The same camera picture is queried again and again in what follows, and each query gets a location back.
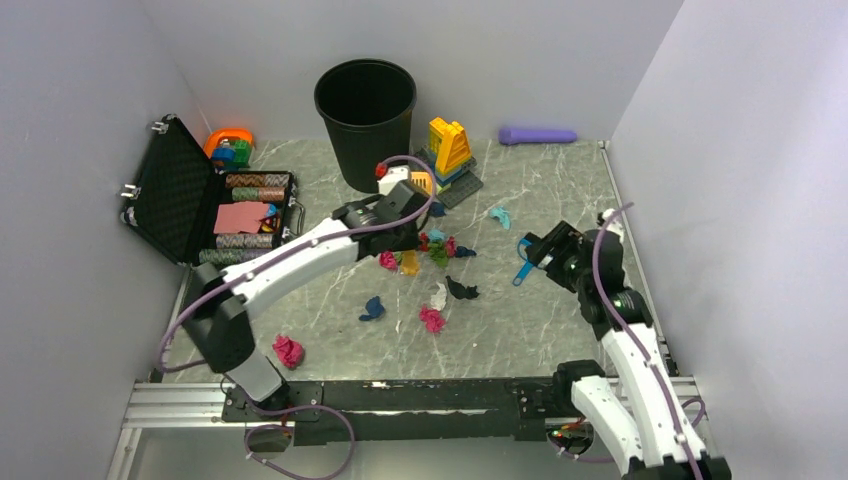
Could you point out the yellow toy brick building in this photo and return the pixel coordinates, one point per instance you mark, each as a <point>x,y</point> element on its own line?
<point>449,155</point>

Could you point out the magenta paper scrap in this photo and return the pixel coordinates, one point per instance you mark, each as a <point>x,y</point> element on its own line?
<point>387,260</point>

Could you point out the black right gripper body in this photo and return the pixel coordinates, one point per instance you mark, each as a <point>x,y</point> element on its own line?
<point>563,267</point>

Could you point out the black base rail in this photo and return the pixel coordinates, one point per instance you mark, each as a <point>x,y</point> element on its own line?
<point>521,408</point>

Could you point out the yellow slotted plastic scoop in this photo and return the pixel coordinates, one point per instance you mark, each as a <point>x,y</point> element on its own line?
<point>408,261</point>

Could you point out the pink paper scrap centre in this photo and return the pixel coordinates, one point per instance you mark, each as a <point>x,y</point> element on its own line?
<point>432,319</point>

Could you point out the large pink paper scrap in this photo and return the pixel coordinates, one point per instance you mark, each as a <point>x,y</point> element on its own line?
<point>289,352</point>

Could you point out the navy paper scrap right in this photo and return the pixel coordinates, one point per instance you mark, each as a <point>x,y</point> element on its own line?
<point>463,252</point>

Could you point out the purple cylinder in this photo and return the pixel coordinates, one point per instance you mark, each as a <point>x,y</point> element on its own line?
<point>515,135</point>

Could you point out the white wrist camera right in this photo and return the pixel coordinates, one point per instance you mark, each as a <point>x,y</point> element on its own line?
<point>615,224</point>

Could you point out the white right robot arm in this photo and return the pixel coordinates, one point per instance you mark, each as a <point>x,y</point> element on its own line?
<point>648,435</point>

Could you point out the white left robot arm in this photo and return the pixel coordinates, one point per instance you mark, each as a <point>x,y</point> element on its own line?
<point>219,321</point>

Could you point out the dark blue paper scrap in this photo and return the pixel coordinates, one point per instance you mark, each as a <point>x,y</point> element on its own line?
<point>374,310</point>

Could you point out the black poker chip case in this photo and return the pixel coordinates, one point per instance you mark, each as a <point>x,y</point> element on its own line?
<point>193,212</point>

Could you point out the black plastic trash bin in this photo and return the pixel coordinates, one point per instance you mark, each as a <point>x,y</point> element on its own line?
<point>367,107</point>

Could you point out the blue brush with black bristles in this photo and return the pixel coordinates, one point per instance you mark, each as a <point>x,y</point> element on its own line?
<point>527,266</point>

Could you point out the white paper scrap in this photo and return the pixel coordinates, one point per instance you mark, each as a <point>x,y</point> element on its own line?
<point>439,299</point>

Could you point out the green paper scrap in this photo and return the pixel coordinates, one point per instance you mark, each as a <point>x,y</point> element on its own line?
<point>438,253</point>

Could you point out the cyan paper scrap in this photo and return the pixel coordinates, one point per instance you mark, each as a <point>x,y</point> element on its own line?
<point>502,215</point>

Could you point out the black paper scrap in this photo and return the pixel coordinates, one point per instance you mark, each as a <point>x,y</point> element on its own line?
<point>461,291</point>

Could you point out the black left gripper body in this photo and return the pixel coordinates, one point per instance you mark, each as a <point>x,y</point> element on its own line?
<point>407,240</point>

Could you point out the navy paper scrap near bricks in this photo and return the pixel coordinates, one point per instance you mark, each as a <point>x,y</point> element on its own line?
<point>437,210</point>

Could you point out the orange tape dispenser toy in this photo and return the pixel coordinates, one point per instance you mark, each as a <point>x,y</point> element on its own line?
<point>230,149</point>

